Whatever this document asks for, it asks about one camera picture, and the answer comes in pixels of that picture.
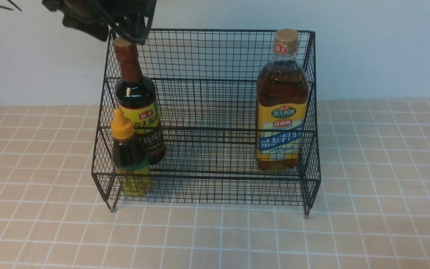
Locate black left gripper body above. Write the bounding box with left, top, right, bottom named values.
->
left=41, top=0, right=157, bottom=42

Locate dark soy sauce bottle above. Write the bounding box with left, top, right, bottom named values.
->
left=113, top=36, right=166, bottom=165

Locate oyster sauce bottle orange cap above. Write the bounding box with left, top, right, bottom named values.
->
left=110, top=108, right=152, bottom=197

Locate cooking wine bottle yellow label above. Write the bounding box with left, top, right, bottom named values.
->
left=255, top=28, right=309, bottom=171

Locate black wire mesh shelf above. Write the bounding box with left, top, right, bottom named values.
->
left=91, top=28, right=321, bottom=216

